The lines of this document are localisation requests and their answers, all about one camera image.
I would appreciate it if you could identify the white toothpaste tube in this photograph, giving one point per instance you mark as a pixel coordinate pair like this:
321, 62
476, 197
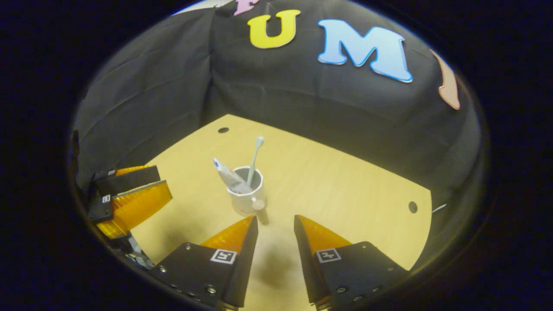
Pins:
227, 175

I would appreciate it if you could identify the wooden desktop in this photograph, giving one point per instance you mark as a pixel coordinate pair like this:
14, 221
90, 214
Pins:
345, 194

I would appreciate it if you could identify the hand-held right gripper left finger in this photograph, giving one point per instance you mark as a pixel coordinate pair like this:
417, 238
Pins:
245, 268

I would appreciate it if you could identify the black backdrop cloth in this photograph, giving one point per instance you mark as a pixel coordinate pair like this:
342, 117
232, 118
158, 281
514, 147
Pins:
302, 99

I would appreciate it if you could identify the pale green toothbrush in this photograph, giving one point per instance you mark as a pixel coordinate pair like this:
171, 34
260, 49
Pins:
255, 160

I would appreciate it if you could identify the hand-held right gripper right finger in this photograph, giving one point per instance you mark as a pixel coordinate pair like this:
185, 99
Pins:
307, 268

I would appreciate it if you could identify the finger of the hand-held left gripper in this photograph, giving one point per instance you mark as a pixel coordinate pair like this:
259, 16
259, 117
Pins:
138, 205
129, 179

